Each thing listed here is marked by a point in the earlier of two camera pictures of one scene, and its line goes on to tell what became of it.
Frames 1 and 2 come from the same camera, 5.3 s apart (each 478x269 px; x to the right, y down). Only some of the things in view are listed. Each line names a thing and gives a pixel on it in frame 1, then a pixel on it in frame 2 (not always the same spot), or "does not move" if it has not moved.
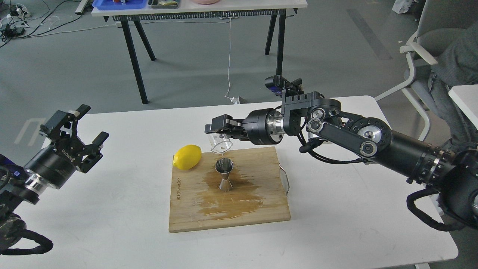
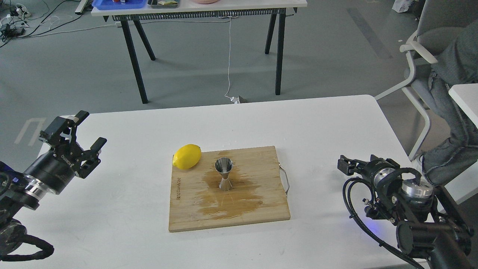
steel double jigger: x=224 y=166 does not move
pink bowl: x=206 y=2 does not move
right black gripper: x=264 y=126 -> x=378 y=169
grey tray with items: x=161 y=4 does not move
